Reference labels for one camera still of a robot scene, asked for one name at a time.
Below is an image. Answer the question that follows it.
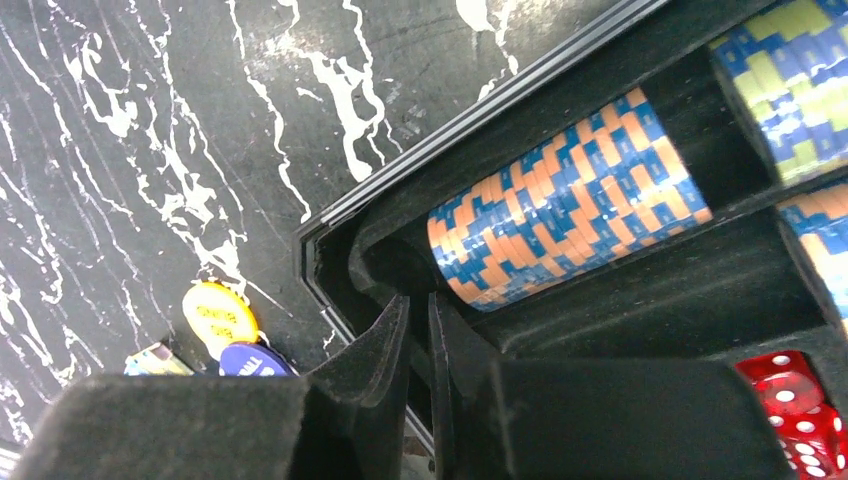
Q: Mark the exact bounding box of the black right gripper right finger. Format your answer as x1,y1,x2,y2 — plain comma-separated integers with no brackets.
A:
428,294,793,479

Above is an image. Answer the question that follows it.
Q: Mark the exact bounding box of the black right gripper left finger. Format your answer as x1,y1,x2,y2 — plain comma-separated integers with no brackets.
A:
13,296,410,479

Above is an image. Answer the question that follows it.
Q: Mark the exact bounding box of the blue orange poker chip stack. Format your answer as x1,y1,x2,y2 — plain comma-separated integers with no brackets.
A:
426,89,712,312

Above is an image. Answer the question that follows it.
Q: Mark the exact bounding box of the black poker set case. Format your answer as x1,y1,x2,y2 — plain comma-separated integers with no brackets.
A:
296,1,847,479

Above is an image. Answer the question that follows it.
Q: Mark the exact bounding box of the blue small blind button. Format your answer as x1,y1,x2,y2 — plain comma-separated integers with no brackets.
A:
219,342,296,377

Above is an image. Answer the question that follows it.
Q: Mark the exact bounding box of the yellow big blind button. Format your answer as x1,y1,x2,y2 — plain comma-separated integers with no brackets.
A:
182,282,260,361

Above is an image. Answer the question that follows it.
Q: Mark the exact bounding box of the blue playing card deck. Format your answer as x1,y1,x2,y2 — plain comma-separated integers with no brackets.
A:
124,342,195,376

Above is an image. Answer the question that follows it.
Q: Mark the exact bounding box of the red translucent die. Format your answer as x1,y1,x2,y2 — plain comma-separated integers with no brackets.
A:
768,405,847,479
736,350,826,415

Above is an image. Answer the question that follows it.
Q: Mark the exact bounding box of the blue yellow poker chip stack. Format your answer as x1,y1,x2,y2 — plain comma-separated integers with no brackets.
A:
709,1,847,184

